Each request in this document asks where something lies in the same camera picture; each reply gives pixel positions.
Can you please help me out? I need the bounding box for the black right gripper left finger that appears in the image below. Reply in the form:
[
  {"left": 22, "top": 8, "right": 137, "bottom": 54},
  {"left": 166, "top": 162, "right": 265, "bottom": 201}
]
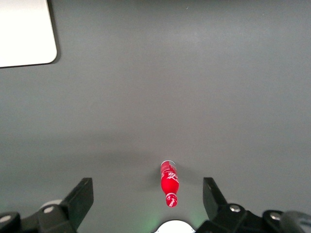
[{"left": 20, "top": 177, "right": 94, "bottom": 233}]

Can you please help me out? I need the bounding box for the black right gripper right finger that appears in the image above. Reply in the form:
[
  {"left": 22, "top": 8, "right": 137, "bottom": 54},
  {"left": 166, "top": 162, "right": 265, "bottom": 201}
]
[{"left": 196, "top": 177, "right": 266, "bottom": 233}]

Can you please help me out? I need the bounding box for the red coke bottle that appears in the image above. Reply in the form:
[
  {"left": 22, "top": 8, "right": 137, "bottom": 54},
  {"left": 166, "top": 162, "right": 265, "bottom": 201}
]
[{"left": 160, "top": 160, "right": 180, "bottom": 208}]

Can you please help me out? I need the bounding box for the white tray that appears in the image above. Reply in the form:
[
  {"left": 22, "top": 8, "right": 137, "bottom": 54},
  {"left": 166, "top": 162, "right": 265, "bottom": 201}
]
[{"left": 0, "top": 0, "right": 58, "bottom": 69}]

